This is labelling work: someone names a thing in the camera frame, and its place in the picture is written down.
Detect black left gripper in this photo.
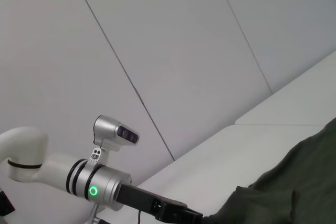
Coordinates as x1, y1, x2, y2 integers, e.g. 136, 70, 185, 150
117, 183, 204, 221

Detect dark green FREE t-shirt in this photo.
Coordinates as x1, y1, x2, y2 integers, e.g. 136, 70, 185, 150
207, 118, 336, 224

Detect black block object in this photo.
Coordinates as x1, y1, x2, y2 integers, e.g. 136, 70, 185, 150
0, 187, 15, 214

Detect silver left cable connector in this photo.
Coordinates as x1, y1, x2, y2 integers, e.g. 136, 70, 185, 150
90, 202, 106, 224

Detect silver left camera mount bracket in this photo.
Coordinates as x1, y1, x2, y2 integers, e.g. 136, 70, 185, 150
88, 146, 109, 168

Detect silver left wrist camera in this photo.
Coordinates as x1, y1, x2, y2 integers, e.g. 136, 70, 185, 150
93, 115, 140, 154

